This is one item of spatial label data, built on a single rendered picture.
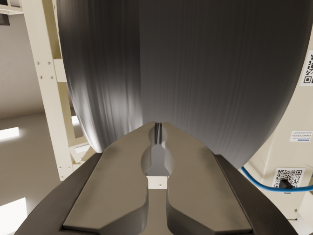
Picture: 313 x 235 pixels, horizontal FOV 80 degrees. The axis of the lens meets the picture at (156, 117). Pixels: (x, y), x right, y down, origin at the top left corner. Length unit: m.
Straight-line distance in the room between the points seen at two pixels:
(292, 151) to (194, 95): 0.41
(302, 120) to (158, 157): 0.38
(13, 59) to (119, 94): 8.14
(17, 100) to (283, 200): 8.36
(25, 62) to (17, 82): 0.77
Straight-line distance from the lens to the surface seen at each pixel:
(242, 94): 0.23
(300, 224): 1.33
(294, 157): 0.61
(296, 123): 0.56
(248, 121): 0.25
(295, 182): 0.66
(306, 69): 0.53
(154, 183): 0.89
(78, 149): 1.03
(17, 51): 8.32
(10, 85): 8.43
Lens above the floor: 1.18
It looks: 21 degrees up
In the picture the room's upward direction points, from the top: 180 degrees counter-clockwise
